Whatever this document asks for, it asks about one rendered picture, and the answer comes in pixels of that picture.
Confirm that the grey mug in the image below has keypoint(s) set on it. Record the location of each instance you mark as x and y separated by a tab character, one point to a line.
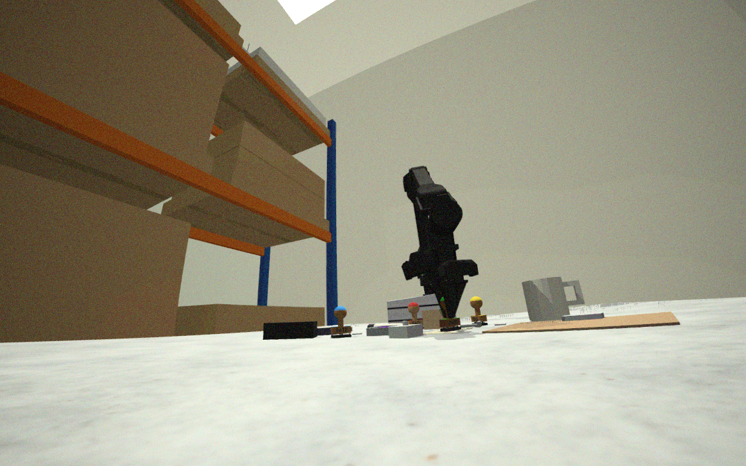
546	300

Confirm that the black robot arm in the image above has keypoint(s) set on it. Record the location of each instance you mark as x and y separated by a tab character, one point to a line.
433	200

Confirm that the brown wooden stamp with yellow top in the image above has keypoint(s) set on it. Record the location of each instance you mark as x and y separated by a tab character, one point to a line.
476	303

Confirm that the brown rectangular block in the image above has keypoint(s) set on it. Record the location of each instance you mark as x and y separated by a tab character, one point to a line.
431	319

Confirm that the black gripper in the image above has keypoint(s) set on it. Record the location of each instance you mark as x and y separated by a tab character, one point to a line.
448	281

